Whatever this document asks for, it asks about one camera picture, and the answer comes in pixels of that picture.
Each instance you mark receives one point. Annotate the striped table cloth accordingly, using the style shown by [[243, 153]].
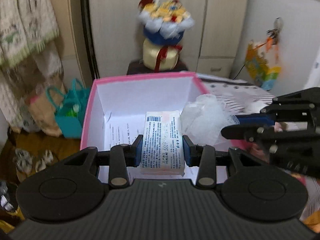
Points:
[[241, 97]]

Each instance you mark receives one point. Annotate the colourful paper gift bag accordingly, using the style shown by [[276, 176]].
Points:
[[262, 63]]

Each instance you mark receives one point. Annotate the pink cardboard box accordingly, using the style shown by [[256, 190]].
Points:
[[117, 106]]

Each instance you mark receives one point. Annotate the beige wardrobe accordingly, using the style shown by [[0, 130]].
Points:
[[208, 30]]

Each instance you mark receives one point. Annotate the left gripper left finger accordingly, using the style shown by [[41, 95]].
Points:
[[121, 157]]

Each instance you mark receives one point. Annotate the flower bouquet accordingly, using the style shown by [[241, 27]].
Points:
[[164, 24]]

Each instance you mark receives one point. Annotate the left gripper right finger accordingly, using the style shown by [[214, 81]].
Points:
[[203, 157]]

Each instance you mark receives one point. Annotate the teal tote bag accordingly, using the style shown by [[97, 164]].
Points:
[[70, 113]]

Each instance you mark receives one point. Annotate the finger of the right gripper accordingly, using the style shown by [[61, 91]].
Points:
[[255, 119], [247, 132]]

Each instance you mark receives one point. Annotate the cream knitted cardigan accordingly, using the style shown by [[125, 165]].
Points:
[[29, 57]]

